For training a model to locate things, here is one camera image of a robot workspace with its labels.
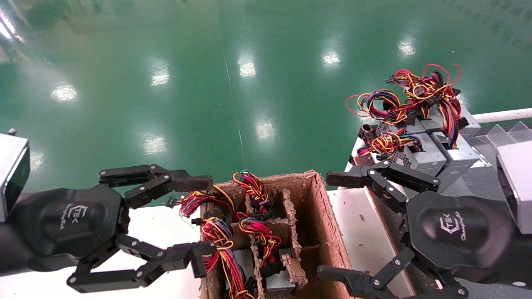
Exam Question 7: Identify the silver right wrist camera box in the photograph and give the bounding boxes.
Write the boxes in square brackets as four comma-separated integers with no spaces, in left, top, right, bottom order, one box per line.
[497,140,532,235]

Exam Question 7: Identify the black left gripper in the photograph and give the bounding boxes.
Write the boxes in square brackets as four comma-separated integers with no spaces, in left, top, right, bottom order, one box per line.
[8,164,217,293]

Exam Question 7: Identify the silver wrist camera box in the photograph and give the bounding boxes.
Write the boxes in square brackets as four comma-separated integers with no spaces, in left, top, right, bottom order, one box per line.
[0,133,30,222]
[497,140,532,235]

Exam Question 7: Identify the white conveyor frame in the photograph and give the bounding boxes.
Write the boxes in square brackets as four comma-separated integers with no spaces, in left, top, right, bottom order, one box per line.
[337,108,532,299]

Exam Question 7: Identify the clear plastic guard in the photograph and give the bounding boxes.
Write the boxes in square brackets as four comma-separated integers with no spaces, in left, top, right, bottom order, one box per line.
[474,120,532,148]

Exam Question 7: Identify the brown cardboard divider insert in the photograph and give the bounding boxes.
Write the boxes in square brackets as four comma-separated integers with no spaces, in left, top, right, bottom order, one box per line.
[229,189,320,299]

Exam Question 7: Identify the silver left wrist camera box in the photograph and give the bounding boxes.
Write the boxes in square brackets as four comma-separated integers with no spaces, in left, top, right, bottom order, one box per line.
[0,133,30,222]

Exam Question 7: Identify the brown cardboard box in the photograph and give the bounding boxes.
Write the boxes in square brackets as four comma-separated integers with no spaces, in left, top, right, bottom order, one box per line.
[199,169,354,299]

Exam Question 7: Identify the black conveyor roller end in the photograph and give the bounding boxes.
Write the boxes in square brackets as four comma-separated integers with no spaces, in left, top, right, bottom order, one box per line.
[360,124,378,144]

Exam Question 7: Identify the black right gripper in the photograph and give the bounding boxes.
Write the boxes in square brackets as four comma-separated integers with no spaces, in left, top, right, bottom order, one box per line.
[317,159,516,299]

